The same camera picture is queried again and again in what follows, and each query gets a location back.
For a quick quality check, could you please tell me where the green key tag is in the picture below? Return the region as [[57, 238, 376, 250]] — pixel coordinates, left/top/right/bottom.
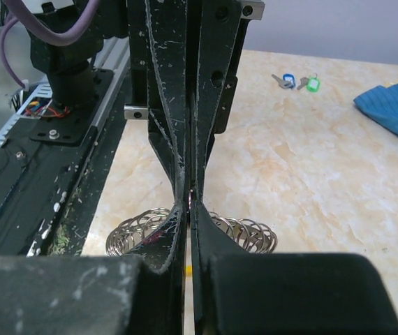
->
[[297, 73, 320, 93]]

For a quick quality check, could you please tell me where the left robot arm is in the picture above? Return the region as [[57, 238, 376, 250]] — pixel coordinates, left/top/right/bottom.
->
[[31, 1, 265, 202]]

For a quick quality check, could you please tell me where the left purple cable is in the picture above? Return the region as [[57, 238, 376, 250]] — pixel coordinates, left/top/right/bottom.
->
[[0, 0, 101, 90]]

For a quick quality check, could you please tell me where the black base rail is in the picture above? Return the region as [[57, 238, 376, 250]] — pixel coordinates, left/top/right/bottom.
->
[[0, 38, 129, 256]]

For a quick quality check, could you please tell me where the blue key tag upper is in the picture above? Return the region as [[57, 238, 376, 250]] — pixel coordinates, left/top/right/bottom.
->
[[271, 74, 295, 89]]

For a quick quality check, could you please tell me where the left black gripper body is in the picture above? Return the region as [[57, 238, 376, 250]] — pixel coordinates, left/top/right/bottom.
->
[[126, 1, 265, 164]]

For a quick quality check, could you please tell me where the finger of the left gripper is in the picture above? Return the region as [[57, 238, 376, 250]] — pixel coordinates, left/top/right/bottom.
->
[[190, 0, 242, 203], [145, 0, 190, 205]]

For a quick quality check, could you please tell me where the metal key organizer ring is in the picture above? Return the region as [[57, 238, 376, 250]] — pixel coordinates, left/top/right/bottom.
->
[[105, 207, 279, 258]]

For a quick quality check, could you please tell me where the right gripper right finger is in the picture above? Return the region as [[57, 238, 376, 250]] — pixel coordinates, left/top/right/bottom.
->
[[190, 200, 398, 334]]

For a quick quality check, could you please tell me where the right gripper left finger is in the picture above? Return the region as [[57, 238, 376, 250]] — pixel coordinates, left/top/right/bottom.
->
[[0, 200, 189, 335]]

